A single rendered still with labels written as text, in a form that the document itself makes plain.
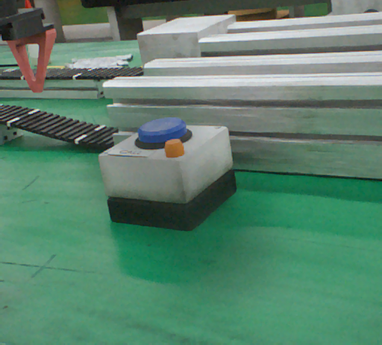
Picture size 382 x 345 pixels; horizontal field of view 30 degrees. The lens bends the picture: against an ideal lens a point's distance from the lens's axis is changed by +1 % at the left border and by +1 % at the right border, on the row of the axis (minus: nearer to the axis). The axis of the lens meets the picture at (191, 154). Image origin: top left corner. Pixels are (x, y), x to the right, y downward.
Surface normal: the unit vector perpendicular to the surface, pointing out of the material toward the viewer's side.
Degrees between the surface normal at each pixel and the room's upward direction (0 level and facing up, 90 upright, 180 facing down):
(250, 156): 90
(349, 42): 90
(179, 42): 90
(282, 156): 90
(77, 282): 0
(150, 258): 0
